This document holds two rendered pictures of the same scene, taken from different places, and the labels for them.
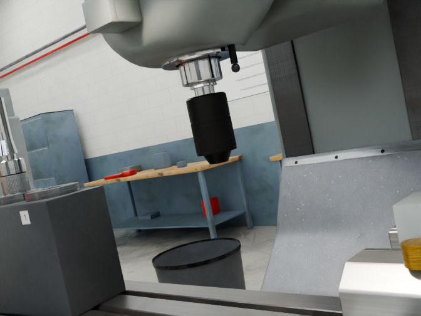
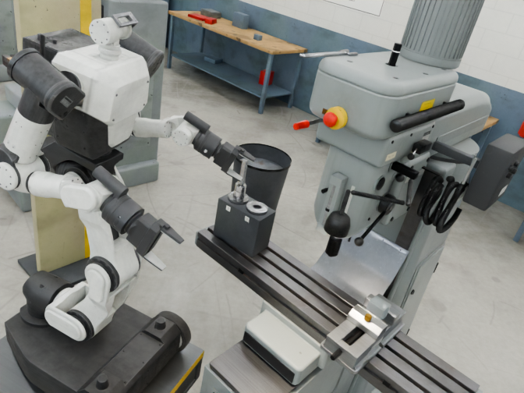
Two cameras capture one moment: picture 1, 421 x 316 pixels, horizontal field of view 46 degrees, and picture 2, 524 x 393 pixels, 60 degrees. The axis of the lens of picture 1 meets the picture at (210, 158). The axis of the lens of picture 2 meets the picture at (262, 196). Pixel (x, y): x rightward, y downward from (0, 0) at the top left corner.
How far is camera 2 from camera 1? 1.27 m
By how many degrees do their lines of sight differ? 27
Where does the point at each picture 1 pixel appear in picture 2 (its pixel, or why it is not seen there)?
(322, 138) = not seen: hidden behind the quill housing
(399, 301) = (359, 323)
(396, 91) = (398, 224)
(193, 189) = (256, 54)
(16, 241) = (238, 222)
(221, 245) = (277, 154)
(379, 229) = (367, 265)
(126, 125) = not seen: outside the picture
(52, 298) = (246, 247)
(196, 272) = (260, 174)
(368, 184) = (372, 248)
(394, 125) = (391, 234)
